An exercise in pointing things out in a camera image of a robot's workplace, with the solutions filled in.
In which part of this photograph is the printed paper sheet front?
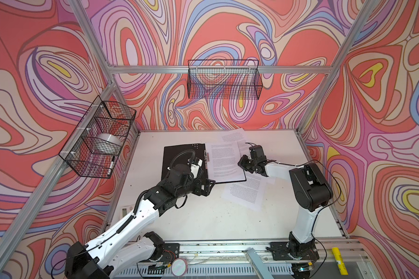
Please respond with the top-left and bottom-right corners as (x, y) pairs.
(222, 173), (267, 212)

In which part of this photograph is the printed paper sheet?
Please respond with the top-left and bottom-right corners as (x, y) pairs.
(205, 142), (246, 184)
(219, 128), (250, 146)
(222, 173), (267, 212)

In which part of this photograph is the orange black file folder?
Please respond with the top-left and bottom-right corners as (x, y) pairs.
(160, 141), (247, 184)

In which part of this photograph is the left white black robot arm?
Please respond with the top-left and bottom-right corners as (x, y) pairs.
(64, 164), (215, 279)

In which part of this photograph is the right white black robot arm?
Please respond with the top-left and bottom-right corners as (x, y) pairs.
(238, 155), (334, 260)

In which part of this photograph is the printed paper sheet far back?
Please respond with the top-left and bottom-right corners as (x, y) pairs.
(219, 128), (250, 146)

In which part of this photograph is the pink white calculator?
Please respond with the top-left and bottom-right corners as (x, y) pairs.
(120, 205), (135, 217)

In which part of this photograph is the pink tape roll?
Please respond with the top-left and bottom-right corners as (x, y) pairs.
(171, 258), (188, 277)

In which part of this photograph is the grey metal bar front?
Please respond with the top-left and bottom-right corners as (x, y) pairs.
(244, 248), (274, 279)

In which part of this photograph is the white tape roll in basket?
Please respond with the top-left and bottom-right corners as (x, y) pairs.
(95, 133), (123, 156)

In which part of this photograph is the yellow marker pen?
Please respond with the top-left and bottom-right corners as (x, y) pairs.
(332, 247), (349, 276)

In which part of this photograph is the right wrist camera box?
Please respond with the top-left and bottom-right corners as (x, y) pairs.
(249, 145), (267, 162)

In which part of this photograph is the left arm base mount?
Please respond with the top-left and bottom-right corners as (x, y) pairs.
(141, 242), (180, 264)

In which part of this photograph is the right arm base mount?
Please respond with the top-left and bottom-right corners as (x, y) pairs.
(266, 241), (320, 262)

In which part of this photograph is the black wire basket back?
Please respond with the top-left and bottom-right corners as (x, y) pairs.
(187, 58), (263, 100)

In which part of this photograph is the black wire basket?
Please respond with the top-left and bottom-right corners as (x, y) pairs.
(59, 96), (137, 179)
(187, 58), (263, 100)

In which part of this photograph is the black wire basket left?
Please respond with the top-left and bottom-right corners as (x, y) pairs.
(59, 96), (137, 179)

